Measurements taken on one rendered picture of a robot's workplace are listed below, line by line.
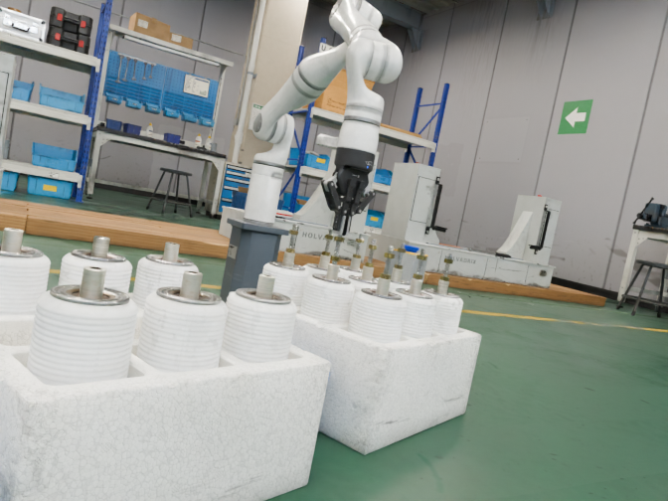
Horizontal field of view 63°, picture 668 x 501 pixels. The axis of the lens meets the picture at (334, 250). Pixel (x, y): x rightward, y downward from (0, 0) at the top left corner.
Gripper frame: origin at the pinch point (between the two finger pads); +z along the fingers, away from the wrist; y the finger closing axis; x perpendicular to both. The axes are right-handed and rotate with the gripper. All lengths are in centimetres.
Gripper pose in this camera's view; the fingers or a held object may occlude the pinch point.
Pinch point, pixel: (341, 225)
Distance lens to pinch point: 104.5
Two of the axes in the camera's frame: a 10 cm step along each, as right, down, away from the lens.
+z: -1.9, 9.8, 0.7
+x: -6.7, -1.8, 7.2
